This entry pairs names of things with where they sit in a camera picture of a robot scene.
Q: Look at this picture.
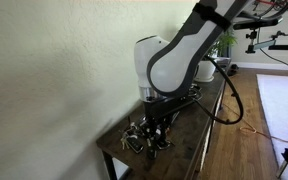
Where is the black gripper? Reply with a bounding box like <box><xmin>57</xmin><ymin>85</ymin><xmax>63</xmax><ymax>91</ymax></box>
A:
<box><xmin>139</xmin><ymin>99</ymin><xmax>185</xmax><ymax>144</ymax></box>

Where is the key set with blue tag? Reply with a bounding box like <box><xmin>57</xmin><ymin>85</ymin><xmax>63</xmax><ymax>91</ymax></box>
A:
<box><xmin>118</xmin><ymin>122</ymin><xmax>145</xmax><ymax>155</ymax></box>

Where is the black floor object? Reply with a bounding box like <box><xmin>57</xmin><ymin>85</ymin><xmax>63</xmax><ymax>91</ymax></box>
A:
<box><xmin>226</xmin><ymin>63</ymin><xmax>240</xmax><ymax>77</ymax></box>

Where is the single black car key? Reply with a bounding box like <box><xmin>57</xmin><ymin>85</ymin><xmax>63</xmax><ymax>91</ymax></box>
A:
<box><xmin>144</xmin><ymin>138</ymin><xmax>159</xmax><ymax>160</ymax></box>

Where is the dark wooden console table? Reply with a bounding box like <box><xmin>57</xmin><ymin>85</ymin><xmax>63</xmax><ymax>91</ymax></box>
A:
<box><xmin>95</xmin><ymin>59</ymin><xmax>232</xmax><ymax>180</ymax></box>

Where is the white pot saucer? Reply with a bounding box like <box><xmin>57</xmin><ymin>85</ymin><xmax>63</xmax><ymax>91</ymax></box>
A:
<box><xmin>193</xmin><ymin>75</ymin><xmax>215</xmax><ymax>83</ymax></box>

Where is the white plant pot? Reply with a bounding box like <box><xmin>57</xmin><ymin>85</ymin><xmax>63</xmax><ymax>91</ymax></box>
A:
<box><xmin>193</xmin><ymin>59</ymin><xmax>218</xmax><ymax>81</ymax></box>

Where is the dark item stack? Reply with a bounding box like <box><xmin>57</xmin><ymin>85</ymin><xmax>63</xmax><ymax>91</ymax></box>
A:
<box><xmin>216</xmin><ymin>57</ymin><xmax>232</xmax><ymax>74</ymax></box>

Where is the green palm plant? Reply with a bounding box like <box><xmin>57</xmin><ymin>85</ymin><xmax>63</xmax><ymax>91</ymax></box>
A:
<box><xmin>208</xmin><ymin>28</ymin><xmax>238</xmax><ymax>60</ymax></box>

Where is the white rug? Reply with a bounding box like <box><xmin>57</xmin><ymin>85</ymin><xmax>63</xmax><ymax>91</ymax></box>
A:
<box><xmin>256</xmin><ymin>73</ymin><xmax>288</xmax><ymax>180</ymax></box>

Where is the red bicycle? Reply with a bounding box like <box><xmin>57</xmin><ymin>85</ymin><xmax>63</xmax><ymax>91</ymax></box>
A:
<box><xmin>252</xmin><ymin>0</ymin><xmax>288</xmax><ymax>20</ymax></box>

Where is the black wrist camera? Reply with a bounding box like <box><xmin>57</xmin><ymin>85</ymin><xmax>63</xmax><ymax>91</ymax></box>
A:
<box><xmin>163</xmin><ymin>94</ymin><xmax>196</xmax><ymax>114</ymax></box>

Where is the orange extension cable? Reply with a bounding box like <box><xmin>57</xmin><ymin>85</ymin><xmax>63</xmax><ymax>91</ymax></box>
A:
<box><xmin>222</xmin><ymin>103</ymin><xmax>288</xmax><ymax>145</ymax></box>

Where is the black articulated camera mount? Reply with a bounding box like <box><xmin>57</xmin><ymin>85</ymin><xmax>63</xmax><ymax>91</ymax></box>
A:
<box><xmin>245</xmin><ymin>29</ymin><xmax>288</xmax><ymax>55</ymax></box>

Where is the black camera cable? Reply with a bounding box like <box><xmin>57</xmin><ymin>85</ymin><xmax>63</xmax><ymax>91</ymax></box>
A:
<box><xmin>259</xmin><ymin>28</ymin><xmax>288</xmax><ymax>77</ymax></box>

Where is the black stereo camera bar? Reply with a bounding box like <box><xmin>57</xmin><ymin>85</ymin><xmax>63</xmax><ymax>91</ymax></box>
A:
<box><xmin>233</xmin><ymin>15</ymin><xmax>284</xmax><ymax>31</ymax></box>

